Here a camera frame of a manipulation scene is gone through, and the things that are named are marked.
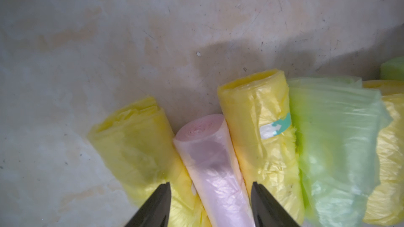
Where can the light green bag roll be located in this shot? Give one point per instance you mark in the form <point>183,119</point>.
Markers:
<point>337,124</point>

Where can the green bag roll middle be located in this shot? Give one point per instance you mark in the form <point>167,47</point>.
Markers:
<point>393,69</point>

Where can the yellow bag roll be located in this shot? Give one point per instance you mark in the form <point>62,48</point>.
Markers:
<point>257,112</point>
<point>385,206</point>
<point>136,145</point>

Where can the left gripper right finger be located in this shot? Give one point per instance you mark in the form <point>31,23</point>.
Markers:
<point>267,211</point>

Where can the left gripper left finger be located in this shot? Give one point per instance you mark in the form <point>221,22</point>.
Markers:
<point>155,211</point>

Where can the pink bag roll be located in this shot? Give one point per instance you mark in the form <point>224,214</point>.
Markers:
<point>207,152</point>

